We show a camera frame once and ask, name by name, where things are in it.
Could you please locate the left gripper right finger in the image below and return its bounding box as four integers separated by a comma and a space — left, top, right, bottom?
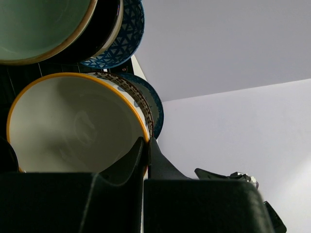
143, 139, 274, 233

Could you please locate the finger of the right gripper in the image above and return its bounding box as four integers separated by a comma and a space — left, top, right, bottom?
194, 168, 259, 189
264, 201, 287, 233

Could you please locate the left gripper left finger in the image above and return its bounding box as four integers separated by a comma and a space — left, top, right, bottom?
0, 138, 144, 233

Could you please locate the blue floral porcelain bowl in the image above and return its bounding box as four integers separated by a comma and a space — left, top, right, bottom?
119, 73, 164, 139

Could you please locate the cream bowl with feet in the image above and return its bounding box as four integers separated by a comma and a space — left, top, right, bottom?
6, 72, 150, 172

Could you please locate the patterned brown white bowl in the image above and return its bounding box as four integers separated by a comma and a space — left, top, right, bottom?
89, 71, 154, 137

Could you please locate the blue triangle pattern bowl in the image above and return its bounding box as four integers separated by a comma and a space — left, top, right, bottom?
81, 0, 145, 69

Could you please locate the beige black bowl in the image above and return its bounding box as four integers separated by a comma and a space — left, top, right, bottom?
48, 0, 123, 63

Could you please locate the green celadon bowl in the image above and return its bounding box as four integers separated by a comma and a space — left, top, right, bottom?
0, 0, 97, 66

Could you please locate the black wire dish rack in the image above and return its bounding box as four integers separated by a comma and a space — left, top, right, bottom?
0, 54, 136, 136

